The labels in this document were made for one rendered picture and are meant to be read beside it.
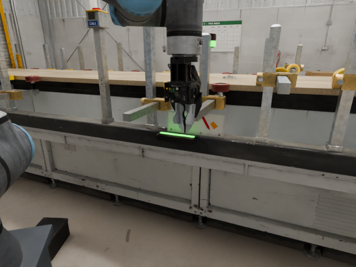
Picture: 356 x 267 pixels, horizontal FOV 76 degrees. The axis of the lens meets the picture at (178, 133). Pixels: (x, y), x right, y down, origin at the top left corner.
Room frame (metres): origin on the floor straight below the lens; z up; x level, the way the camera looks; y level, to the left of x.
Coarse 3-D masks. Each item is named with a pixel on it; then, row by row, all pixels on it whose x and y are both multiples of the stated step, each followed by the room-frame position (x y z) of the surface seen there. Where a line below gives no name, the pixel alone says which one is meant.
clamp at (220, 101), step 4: (204, 96) 0.94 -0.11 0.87; (208, 96) 0.93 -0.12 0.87; (212, 96) 0.93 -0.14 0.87; (216, 96) 0.93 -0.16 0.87; (224, 96) 0.93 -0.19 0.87; (204, 100) 0.94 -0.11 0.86; (216, 100) 0.92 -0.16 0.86; (220, 100) 0.91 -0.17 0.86; (224, 100) 0.92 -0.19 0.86; (216, 104) 0.92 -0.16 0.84; (220, 104) 0.91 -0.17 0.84; (224, 104) 0.93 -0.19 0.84; (216, 108) 0.92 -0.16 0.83; (220, 108) 0.91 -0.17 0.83; (224, 108) 0.93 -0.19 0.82
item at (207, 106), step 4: (208, 100) 0.91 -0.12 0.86; (212, 100) 0.91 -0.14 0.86; (204, 104) 0.82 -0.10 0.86; (208, 104) 0.82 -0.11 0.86; (212, 104) 0.88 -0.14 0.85; (204, 108) 0.77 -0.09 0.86; (208, 108) 0.82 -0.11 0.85; (212, 108) 0.89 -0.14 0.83; (200, 112) 0.72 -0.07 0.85; (204, 112) 0.77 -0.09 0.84; (200, 116) 0.73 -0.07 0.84; (196, 120) 0.70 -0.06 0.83
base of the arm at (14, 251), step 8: (0, 232) 0.37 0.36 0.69; (8, 232) 0.41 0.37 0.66; (0, 240) 0.37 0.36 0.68; (8, 240) 0.38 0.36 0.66; (16, 240) 0.41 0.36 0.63; (0, 248) 0.35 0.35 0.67; (8, 248) 0.37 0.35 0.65; (16, 248) 0.39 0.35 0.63; (0, 256) 0.35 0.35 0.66; (8, 256) 0.36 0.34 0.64; (16, 256) 0.37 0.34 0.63; (0, 264) 0.34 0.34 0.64; (8, 264) 0.35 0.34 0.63; (16, 264) 0.36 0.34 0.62
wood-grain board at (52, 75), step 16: (48, 80) 1.55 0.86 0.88; (64, 80) 1.50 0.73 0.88; (80, 80) 1.45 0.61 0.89; (96, 80) 1.40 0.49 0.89; (112, 80) 1.36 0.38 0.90; (128, 80) 1.32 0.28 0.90; (144, 80) 1.32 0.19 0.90; (160, 80) 1.32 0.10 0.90; (224, 80) 1.32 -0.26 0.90; (240, 80) 1.32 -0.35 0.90; (304, 80) 1.32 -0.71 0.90; (320, 80) 1.32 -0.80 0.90
